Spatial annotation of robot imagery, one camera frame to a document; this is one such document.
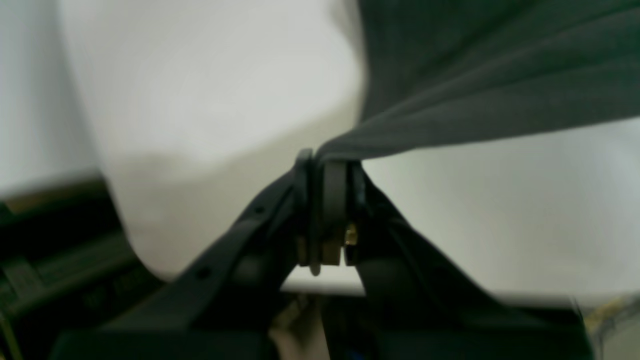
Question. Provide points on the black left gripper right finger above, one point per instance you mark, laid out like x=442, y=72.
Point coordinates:
x=418, y=304

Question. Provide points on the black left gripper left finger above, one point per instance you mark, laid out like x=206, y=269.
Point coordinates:
x=226, y=305

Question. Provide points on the dark grey T-shirt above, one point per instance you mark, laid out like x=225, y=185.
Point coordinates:
x=449, y=72

